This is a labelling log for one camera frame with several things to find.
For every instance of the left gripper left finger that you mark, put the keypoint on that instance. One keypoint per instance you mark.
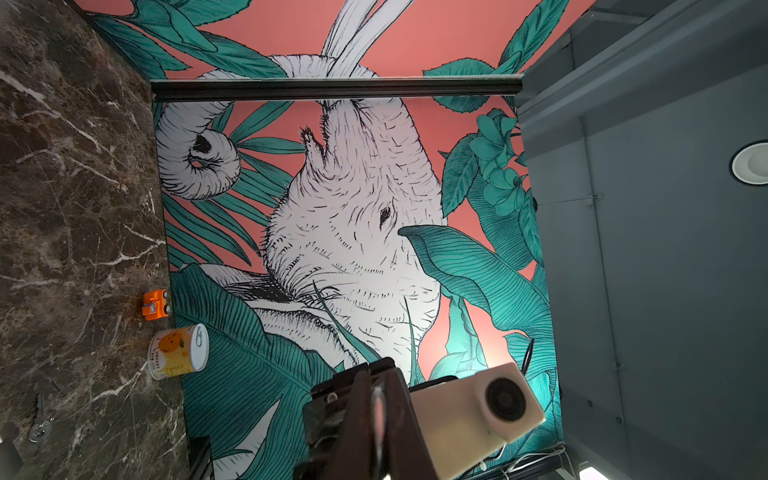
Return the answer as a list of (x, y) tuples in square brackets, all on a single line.
[(351, 455)]

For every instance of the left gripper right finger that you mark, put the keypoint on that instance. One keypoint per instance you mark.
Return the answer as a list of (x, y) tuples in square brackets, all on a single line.
[(407, 454)]

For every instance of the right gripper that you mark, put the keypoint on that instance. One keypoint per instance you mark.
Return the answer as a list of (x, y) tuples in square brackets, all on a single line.
[(322, 420)]

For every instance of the yellow white can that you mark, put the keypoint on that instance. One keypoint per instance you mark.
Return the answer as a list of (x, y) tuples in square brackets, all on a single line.
[(177, 352)]

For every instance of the small orange toy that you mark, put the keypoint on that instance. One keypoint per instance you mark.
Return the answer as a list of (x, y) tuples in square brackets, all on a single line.
[(156, 305)]

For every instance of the round ceiling light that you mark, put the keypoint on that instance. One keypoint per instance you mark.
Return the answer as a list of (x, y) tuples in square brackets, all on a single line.
[(749, 165)]

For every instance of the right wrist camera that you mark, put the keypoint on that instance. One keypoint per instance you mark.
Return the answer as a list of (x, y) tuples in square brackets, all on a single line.
[(466, 420)]

